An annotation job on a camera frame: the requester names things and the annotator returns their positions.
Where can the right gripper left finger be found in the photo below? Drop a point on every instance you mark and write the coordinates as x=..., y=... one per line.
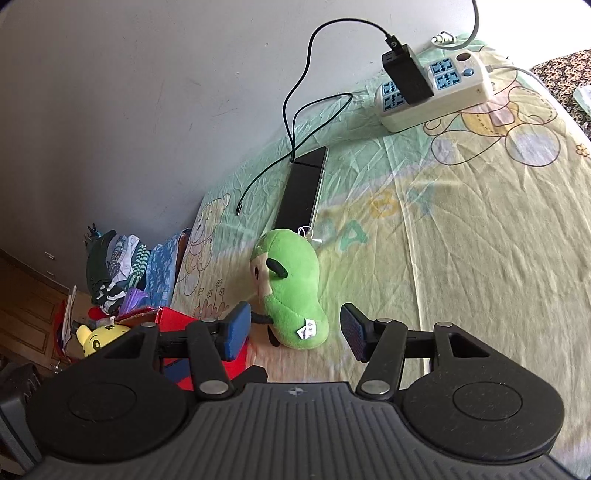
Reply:
x=210, y=344

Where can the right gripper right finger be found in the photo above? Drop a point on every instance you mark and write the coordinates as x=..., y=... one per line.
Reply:
x=381, y=345

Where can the yellow tiger plush toy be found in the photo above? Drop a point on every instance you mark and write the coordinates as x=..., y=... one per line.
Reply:
x=93, y=340

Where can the green avocado plush toy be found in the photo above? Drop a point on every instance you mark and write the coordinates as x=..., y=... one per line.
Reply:
x=286, y=272

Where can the red cardboard box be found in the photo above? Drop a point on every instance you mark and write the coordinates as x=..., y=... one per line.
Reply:
x=171, y=349

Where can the purple packet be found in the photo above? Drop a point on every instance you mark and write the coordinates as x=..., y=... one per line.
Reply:
x=133, y=300

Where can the blue white patterned cloth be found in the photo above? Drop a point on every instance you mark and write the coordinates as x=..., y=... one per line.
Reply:
x=162, y=270

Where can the pile of folded clothes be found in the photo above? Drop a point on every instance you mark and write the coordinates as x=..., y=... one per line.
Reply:
x=115, y=264

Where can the cartoon print bed sheet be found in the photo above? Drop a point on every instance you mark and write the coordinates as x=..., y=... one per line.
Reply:
x=480, y=218

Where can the black smartphone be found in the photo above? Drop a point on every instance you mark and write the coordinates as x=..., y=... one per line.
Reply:
x=300, y=195

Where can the white power strip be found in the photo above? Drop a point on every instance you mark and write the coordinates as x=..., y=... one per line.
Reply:
x=459, y=81

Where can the black charger adapter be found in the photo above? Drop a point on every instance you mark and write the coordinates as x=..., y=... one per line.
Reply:
x=401, y=64

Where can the brown patterned bedspread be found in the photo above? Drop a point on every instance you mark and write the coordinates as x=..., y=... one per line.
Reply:
x=562, y=76

